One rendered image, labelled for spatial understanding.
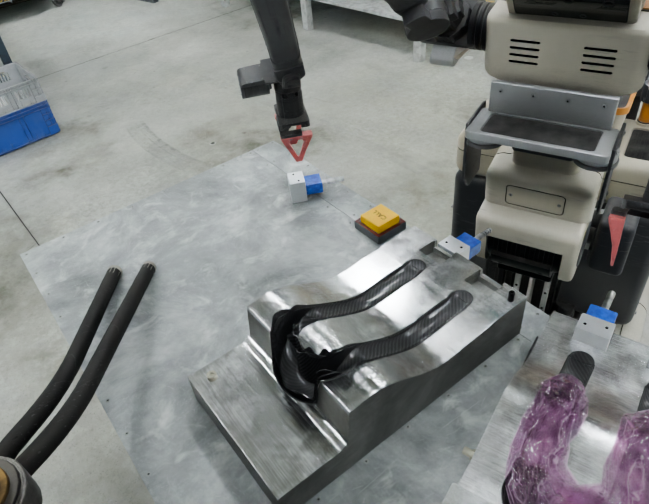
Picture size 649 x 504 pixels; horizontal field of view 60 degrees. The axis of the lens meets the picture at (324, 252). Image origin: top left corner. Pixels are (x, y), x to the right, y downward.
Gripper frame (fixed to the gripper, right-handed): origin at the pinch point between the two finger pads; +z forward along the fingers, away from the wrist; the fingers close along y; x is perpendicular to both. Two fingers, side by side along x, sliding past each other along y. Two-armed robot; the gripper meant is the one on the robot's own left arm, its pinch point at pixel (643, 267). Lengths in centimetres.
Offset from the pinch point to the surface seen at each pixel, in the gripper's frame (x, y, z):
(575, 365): -1.2, -4.5, 17.1
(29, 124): 124, -326, 36
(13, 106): 115, -327, 26
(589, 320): 3.5, -4.5, 11.1
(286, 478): -34, -33, 33
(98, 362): -36, -68, 29
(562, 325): 4.5, -8.0, 13.6
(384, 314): -7.9, -33.7, 16.8
